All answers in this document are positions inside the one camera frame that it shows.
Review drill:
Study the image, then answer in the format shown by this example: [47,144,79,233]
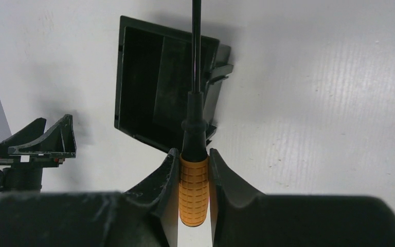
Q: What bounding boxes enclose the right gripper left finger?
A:
[0,148,179,246]

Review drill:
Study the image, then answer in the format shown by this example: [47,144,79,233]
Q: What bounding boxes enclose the orange-handled black screwdriver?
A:
[179,1,209,227]

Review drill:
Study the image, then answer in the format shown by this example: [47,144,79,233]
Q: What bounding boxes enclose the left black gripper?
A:
[0,114,77,194]

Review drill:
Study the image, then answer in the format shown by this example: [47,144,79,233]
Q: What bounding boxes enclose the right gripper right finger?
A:
[209,148,395,246]

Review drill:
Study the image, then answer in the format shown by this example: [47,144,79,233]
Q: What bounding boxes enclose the black plastic bin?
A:
[114,15,235,154]

